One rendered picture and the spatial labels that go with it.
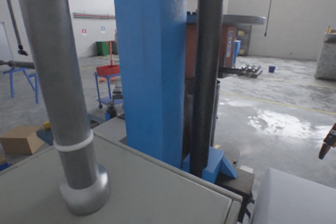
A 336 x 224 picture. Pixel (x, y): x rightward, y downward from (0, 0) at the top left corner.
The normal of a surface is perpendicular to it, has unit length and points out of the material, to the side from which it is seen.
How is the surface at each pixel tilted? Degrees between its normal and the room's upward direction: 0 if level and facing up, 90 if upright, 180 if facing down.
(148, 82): 90
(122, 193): 0
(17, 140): 90
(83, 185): 90
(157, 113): 90
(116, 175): 0
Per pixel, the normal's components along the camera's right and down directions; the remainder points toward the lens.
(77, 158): 0.40, 0.33
